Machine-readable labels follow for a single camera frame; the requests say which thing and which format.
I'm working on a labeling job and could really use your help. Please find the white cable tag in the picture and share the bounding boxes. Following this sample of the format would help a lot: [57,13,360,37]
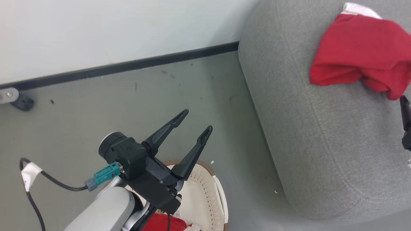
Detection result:
[21,162,43,192]

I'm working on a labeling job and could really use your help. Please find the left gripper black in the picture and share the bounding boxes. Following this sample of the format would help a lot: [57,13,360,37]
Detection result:
[124,109,213,215]

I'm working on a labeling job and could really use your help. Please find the red cloth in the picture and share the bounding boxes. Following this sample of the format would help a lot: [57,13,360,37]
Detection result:
[141,213,202,231]
[309,3,411,101]

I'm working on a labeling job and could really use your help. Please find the black door stopper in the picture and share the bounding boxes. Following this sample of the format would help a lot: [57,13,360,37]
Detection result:
[11,94,35,112]

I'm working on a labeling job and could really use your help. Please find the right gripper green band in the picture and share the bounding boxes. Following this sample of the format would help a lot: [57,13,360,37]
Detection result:
[399,95,411,151]

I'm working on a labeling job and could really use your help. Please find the grey fabric sofa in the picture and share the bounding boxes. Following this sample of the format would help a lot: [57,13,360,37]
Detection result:
[238,0,411,222]

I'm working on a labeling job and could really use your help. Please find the black baseboard strip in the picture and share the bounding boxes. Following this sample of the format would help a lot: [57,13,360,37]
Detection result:
[0,41,240,91]

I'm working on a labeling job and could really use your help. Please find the cream perforated laundry basket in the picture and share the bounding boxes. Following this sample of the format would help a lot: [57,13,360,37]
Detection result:
[124,160,229,231]

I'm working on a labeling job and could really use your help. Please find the black camera cable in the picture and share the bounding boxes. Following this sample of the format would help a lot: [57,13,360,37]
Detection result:
[19,157,89,231]

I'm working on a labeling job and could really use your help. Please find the teal cable connector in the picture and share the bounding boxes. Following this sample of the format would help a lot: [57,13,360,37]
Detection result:
[84,162,122,192]

